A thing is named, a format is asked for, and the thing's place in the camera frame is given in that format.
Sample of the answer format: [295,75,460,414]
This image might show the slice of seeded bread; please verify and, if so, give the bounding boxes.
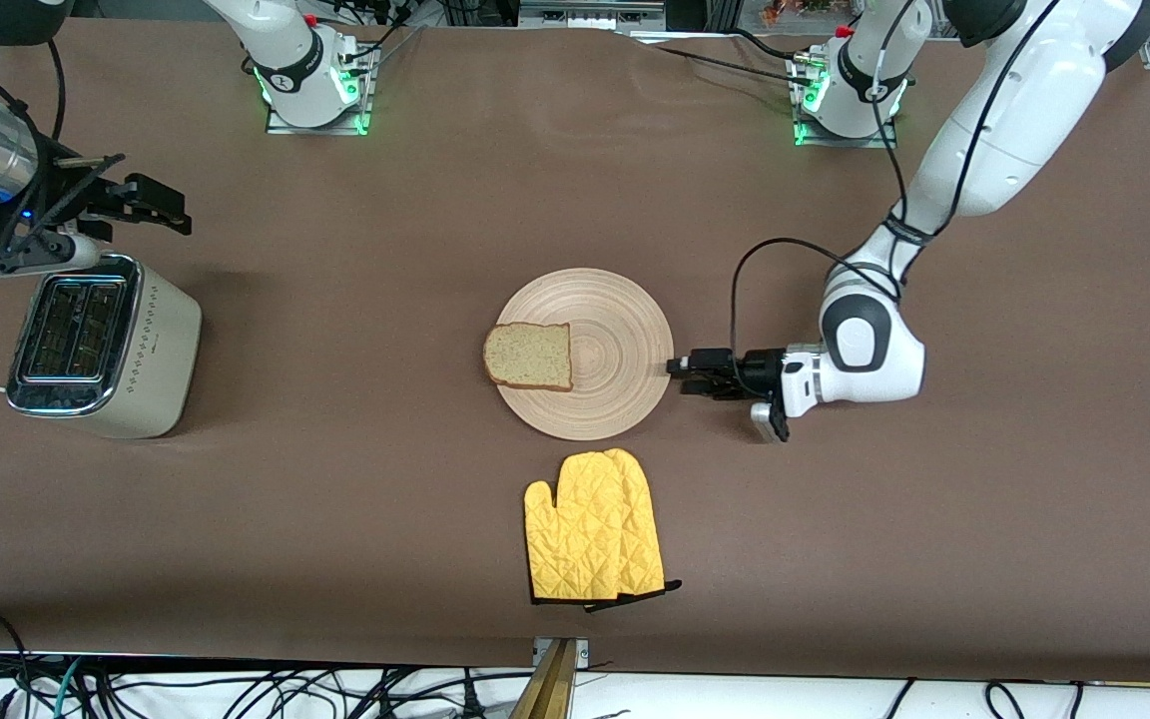
[482,322,574,392]

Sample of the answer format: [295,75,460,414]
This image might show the black cable on table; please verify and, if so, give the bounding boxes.
[650,42,826,86]

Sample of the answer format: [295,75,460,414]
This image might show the brass coloured beam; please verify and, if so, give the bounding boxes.
[510,639,578,719]

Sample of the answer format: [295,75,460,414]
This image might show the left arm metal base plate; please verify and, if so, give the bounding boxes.
[793,50,898,149]

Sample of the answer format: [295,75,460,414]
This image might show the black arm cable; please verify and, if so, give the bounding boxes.
[730,0,1065,360]
[0,38,67,251]

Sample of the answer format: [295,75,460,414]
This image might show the yellow quilted oven mitt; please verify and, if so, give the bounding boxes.
[585,447,684,613]
[523,451,636,606]

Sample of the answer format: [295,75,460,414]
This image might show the beige and chrome toaster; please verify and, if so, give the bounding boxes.
[4,252,204,440]

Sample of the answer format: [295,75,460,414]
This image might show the orange patterned object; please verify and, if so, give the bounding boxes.
[758,0,841,28]

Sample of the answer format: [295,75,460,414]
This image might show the round wooden plate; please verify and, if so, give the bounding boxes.
[493,268,675,441]

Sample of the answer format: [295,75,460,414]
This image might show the grey metal box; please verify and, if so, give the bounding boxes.
[518,0,667,31]

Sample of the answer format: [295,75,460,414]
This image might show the teal cable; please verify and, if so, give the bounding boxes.
[54,657,87,719]

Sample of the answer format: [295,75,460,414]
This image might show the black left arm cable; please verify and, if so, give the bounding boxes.
[730,0,1065,360]

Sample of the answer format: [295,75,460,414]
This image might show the small metal bracket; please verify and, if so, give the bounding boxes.
[532,637,590,668]

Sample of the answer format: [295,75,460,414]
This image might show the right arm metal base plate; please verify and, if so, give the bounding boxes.
[266,40,377,136]

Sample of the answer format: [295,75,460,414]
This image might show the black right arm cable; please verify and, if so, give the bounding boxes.
[0,38,67,251]

